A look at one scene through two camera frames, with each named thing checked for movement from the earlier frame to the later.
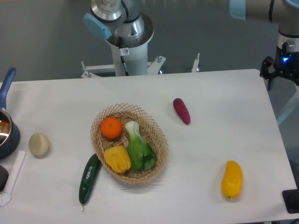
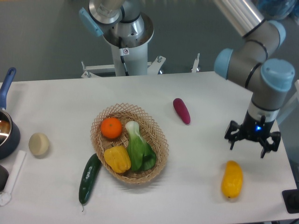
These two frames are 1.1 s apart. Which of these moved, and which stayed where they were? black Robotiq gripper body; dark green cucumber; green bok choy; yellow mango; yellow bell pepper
Moved: black Robotiq gripper body
Stayed: dark green cucumber; yellow bell pepper; green bok choy; yellow mango
